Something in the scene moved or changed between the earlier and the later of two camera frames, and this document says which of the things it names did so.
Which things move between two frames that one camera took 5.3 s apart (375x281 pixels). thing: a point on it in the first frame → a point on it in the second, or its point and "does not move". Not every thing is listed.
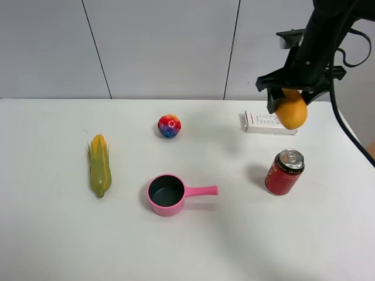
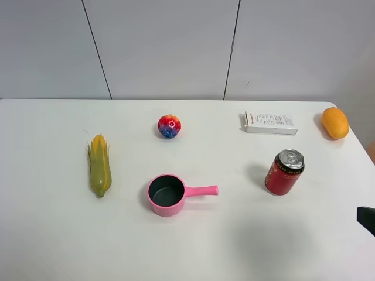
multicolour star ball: x=169 y=126 does not move
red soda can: x=284 y=171 does not move
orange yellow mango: x=292 y=111 → x=335 y=123
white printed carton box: x=265 y=123 does not move
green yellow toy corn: x=101 y=171 does not move
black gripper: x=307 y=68 → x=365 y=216
